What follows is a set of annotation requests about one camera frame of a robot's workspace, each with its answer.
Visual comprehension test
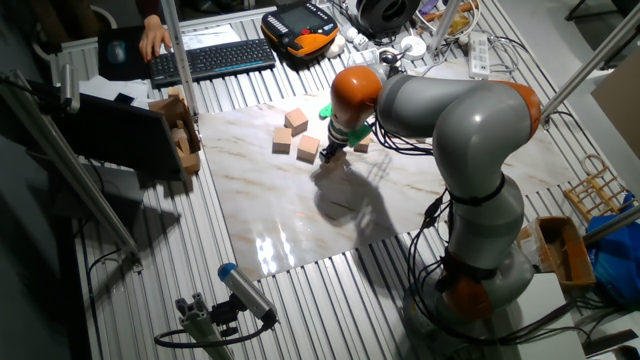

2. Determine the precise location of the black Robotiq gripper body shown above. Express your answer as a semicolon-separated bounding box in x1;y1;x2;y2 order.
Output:
323;137;347;157

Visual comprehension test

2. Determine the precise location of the forearm in dark sleeve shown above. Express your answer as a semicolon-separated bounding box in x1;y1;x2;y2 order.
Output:
134;0;164;20

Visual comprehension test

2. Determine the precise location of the stack of white papers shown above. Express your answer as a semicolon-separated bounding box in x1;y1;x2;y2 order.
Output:
78;74;151;109

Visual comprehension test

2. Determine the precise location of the person's bare hand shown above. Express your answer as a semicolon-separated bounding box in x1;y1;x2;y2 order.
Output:
138;14;173;63

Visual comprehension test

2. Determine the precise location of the white marble pattern mat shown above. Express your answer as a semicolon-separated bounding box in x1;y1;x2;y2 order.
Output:
198;58;580;282

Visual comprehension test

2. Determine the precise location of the clear plastic container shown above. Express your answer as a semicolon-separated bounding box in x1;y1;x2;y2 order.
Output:
346;48;381;69

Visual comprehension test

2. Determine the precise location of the white round object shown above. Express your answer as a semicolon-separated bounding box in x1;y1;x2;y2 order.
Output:
323;33;348;60

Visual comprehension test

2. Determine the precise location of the white power plug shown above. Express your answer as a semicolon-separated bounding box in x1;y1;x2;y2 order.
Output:
341;23;372;52

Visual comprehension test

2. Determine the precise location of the orange black teach pendant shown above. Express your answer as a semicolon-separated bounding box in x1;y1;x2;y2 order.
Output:
260;1;341;60

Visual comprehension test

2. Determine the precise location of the white round puck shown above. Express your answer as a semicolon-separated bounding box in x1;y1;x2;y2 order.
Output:
399;34;429;62

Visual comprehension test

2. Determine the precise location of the black filament spool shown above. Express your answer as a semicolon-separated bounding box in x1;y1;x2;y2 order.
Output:
355;0;422;37

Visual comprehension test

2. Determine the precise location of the black computer keyboard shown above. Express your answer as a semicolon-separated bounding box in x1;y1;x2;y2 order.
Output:
148;37;278;90

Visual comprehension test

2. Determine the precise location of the brown cardboard box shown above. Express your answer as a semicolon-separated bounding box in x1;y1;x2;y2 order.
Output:
147;94;203;176

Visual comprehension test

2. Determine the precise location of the white paper sheet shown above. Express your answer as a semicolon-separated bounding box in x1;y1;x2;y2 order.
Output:
158;23;242;55

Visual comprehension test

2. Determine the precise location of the white power strip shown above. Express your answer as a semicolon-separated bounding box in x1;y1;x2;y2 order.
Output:
467;31;491;80

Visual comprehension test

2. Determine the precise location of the black monitor screen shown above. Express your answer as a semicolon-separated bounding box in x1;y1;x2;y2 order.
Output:
47;91;187;177

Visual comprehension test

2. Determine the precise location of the dark computer mouse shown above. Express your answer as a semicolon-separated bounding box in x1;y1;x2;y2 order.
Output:
106;39;128;65

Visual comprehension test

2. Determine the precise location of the black mouse pad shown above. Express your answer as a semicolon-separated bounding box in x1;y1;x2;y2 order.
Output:
96;25;152;82

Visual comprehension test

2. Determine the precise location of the orange brown bin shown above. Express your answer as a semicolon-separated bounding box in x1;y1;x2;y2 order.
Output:
515;214;597;291

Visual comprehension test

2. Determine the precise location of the slanted aluminium profile beam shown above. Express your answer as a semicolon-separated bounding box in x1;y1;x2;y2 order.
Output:
0;69;145;274

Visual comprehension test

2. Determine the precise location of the wooden lattice rack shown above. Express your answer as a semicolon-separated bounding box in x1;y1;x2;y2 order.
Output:
563;153;637;224

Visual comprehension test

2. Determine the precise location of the brown cardboard sheet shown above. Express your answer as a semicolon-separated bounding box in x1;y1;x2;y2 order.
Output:
590;47;640;161

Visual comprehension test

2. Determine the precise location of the blue bag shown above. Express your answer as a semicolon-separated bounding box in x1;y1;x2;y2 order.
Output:
584;192;640;307

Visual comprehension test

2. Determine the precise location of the silver camera with blue end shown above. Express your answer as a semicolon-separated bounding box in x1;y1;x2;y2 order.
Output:
216;261;279;324

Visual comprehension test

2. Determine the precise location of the aluminium profile post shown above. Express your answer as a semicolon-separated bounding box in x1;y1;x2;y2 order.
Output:
427;0;462;57
159;0;200;121
539;2;640;126

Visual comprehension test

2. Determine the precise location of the black camera clamp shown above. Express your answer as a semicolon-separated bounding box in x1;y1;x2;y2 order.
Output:
209;293;247;339

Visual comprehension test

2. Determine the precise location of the short aluminium mount profile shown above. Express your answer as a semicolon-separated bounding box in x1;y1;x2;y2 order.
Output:
174;291;236;360

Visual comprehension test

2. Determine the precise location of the black camera cable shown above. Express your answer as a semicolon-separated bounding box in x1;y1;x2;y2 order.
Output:
153;312;279;350

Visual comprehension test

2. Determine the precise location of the silver depth camera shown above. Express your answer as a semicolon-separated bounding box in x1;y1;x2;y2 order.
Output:
58;62;82;115

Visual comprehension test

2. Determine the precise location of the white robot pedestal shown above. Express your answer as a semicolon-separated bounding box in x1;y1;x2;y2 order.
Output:
504;272;589;360

